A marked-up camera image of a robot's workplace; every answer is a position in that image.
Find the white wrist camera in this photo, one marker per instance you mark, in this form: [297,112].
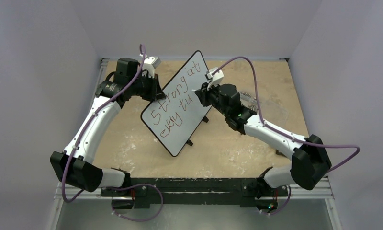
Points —
[214,77]
[150,64]

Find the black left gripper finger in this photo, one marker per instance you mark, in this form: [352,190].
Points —
[158,94]
[155,82]

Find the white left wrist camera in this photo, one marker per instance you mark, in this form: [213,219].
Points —
[150,64]

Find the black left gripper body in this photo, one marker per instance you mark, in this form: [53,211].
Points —
[145,86]

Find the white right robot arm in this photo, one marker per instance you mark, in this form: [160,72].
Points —
[309,161]

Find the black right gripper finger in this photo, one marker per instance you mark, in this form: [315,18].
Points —
[201,92]
[203,100]

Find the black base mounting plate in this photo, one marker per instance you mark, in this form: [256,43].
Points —
[244,192]

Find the aluminium extrusion rail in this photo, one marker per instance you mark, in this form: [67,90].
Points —
[321,191]

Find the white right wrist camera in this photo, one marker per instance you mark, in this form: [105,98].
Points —
[214,77]

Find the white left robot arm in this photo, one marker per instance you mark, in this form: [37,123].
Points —
[74,164]

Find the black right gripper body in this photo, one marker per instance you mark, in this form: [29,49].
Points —
[205,96]

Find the white whiteboard black frame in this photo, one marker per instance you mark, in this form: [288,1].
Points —
[174,120]

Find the clear plastic screw box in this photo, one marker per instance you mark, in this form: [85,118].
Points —
[270,110]

